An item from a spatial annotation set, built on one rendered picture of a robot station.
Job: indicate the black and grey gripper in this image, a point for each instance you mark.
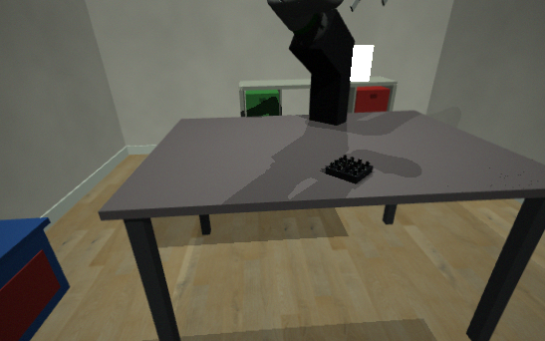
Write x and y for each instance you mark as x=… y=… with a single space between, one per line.
x=356 y=2

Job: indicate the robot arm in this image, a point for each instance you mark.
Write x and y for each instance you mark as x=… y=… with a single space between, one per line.
x=310 y=27

